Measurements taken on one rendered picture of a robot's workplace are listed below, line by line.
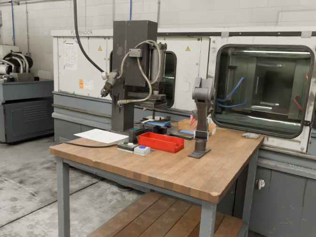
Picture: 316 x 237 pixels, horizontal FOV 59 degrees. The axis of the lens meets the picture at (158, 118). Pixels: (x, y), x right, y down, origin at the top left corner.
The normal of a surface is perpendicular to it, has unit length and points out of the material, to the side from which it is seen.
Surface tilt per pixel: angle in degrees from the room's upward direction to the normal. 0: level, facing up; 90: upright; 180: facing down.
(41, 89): 90
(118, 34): 90
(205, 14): 90
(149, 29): 90
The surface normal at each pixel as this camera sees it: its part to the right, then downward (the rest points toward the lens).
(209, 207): -0.49, 0.15
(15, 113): 0.84, 0.15
